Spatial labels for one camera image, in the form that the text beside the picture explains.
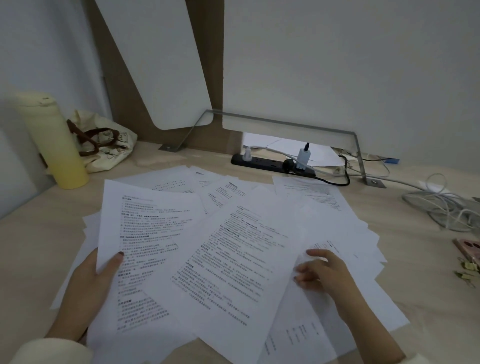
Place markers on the person's left hand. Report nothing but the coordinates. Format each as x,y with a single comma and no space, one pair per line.
84,292

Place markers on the person's right hand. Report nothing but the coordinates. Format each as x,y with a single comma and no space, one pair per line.
333,277

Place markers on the person's right thumb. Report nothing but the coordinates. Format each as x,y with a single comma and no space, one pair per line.
307,277

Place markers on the person's left thumb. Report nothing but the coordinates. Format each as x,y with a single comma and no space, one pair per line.
111,265

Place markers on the printed white paper sheet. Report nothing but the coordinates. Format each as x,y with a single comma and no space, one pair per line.
150,225

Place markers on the person's left forearm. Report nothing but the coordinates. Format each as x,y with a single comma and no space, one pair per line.
69,328

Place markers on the person's right forearm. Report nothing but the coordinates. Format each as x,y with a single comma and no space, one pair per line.
371,330

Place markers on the pile of scattered printed papers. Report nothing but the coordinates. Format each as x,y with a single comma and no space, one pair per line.
240,262

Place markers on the cream garment sleeve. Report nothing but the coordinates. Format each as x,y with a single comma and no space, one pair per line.
52,352

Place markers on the white charger adapter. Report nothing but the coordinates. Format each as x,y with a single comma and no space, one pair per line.
304,156

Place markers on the black power strip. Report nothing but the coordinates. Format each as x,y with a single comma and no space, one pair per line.
262,163

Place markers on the white papers behind partition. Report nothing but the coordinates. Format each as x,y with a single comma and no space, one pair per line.
292,148

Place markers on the pale yellow thermos bottle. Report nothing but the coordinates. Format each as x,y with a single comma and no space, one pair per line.
52,142

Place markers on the small blue object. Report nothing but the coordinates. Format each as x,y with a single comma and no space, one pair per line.
392,161

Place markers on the brown wooden backboard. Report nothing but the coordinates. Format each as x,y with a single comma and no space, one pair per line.
127,112

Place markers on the gold binder clip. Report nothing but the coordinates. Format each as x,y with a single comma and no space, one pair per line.
465,277
468,265

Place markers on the pink smartphone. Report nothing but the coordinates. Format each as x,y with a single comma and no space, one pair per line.
468,250

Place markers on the white rounded divider panel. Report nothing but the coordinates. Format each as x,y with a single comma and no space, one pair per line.
161,63

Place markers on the large white partition panel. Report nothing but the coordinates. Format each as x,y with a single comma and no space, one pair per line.
356,67

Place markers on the grey metal bracket frame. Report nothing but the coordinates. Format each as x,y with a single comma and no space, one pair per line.
285,122

